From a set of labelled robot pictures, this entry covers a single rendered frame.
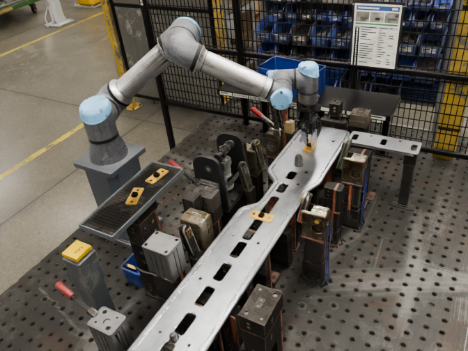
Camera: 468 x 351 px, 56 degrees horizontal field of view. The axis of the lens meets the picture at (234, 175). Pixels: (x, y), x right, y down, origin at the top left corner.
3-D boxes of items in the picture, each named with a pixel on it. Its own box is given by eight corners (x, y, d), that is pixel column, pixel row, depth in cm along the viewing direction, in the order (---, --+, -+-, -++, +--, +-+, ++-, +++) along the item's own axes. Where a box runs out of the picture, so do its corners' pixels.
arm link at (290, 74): (265, 79, 158) (296, 76, 157) (266, 66, 167) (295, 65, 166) (266, 98, 163) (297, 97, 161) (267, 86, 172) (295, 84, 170)
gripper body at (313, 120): (294, 133, 176) (294, 106, 168) (302, 122, 181) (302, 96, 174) (313, 136, 172) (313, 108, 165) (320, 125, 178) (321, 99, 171)
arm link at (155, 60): (81, 108, 172) (180, 19, 148) (95, 92, 184) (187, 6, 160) (105, 130, 177) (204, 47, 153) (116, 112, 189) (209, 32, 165)
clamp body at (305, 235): (325, 292, 161) (329, 222, 141) (294, 282, 167) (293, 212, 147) (333, 275, 168) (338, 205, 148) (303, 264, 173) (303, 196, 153)
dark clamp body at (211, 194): (225, 280, 171) (214, 204, 148) (196, 269, 176) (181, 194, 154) (238, 261, 178) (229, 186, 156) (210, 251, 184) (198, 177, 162)
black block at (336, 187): (341, 252, 177) (345, 195, 160) (315, 244, 182) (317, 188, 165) (347, 239, 182) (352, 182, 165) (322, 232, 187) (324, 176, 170)
